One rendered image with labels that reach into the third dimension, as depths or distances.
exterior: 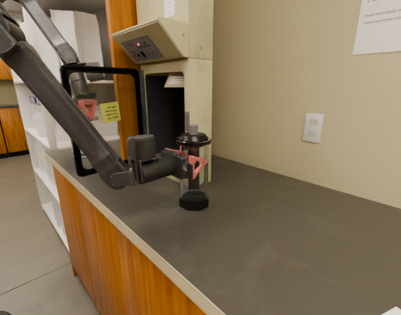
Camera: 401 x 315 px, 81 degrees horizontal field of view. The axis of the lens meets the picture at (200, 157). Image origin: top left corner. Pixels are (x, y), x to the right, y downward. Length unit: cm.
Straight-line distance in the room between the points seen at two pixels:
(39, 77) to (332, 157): 97
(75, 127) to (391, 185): 98
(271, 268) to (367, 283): 19
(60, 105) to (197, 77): 45
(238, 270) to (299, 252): 17
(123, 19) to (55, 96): 62
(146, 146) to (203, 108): 35
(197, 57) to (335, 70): 50
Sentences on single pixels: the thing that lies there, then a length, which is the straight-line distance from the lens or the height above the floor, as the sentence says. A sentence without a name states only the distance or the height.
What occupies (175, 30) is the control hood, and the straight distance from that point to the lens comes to 81.
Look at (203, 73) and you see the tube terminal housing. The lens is 88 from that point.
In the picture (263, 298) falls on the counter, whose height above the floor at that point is 94.
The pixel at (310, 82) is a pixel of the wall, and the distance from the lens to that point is 105.
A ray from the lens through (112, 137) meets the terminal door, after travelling 102.
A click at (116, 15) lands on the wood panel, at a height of 159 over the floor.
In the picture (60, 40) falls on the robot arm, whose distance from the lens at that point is 116.
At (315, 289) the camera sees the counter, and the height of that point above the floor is 94.
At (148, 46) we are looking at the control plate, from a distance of 91.
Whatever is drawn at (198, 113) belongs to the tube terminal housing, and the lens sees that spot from 86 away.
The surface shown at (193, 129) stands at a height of 120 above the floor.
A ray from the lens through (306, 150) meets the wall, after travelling 108.
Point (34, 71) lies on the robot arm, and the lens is 63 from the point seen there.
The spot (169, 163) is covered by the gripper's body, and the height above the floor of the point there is 112.
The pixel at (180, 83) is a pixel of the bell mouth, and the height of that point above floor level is 133.
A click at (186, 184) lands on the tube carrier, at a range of 73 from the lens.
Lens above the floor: 132
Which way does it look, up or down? 17 degrees down
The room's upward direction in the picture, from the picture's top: straight up
